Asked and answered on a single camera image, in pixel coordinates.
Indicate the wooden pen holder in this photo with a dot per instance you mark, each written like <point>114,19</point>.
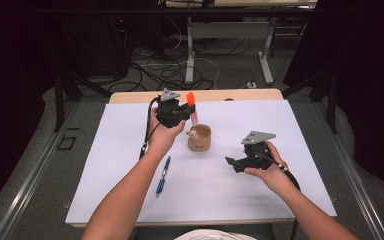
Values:
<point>200,141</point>

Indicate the blue pen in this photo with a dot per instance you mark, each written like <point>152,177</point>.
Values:
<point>163,176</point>

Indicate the white power strip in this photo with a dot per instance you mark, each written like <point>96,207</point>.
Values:
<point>251,85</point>

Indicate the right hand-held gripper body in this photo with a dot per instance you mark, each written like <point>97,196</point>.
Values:
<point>256,156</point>

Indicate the black metal crossbar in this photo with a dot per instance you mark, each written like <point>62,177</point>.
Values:
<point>146,11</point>

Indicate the white metal desk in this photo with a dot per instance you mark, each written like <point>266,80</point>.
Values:
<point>189,66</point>

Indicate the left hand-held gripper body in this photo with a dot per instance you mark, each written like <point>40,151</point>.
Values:
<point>170,111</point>

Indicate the white table cover sheet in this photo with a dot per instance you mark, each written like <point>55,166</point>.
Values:
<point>213,186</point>

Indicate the aluminium floor rail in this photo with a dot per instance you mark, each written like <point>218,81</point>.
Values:
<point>356,186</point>
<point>30,186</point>

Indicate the orange capped marker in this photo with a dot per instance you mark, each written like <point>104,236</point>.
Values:
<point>190,99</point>

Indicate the person's right hand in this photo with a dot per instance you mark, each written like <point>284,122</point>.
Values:
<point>275,176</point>

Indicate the dark curtain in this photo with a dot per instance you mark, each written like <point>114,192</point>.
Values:
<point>373,100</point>
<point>6,100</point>

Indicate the light wooden table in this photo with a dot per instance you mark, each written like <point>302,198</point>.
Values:
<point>213,95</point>

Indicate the person's white clothing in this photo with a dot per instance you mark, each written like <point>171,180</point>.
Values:
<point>213,235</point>

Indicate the person's left hand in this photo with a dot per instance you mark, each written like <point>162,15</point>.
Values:
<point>161,138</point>

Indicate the black computer tower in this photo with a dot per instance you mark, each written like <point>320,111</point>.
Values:
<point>96,50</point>

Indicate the black metal stand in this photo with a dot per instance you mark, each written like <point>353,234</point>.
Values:
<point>59,100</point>
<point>331,100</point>

